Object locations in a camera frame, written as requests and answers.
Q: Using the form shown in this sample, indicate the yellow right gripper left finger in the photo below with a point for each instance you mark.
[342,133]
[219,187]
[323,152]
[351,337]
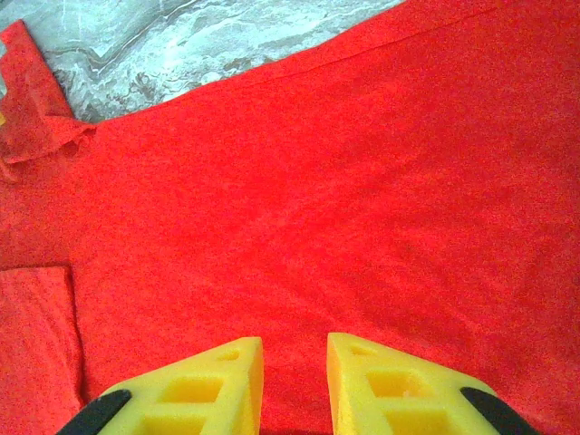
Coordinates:
[195,399]

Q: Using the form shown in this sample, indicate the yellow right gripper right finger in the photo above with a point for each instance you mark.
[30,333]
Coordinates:
[399,399]

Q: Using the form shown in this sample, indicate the red t-shirt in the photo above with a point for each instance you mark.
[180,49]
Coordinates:
[317,181]

